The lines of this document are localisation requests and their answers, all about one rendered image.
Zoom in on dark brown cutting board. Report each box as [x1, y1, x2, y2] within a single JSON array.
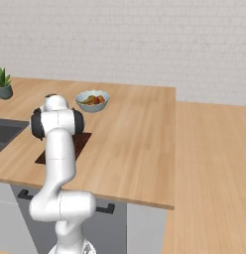
[[34, 131, 93, 166]]

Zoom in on grey dishwasher door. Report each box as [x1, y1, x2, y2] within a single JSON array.
[[9, 184, 128, 254]]

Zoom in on light grey cupboard panel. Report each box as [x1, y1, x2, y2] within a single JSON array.
[[126, 202, 169, 254], [0, 181, 40, 254]]

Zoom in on black dishwasher handle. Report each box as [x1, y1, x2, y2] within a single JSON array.
[[17, 189, 116, 215]]

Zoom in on pale blue fruit bowl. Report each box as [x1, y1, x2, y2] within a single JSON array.
[[74, 89, 111, 114]]

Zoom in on green potted plant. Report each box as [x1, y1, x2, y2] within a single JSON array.
[[0, 66, 14, 100]]

